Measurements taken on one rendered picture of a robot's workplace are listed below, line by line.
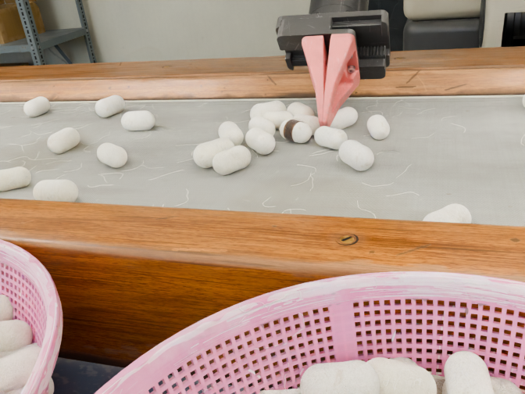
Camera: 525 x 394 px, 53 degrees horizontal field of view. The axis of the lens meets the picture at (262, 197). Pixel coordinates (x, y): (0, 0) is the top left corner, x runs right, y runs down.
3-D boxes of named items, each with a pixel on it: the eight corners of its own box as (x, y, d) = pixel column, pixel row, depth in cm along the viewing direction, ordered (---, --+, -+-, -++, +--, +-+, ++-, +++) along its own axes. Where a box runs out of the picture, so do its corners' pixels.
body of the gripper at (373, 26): (387, 25, 46) (391, -38, 49) (273, 31, 49) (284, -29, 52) (389, 72, 51) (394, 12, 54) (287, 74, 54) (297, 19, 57)
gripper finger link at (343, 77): (346, 104, 43) (355, 15, 47) (262, 105, 45) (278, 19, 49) (354, 145, 49) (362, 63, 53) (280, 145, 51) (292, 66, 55)
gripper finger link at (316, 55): (376, 103, 43) (383, 13, 46) (290, 105, 45) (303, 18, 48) (380, 145, 49) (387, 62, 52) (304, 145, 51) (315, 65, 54)
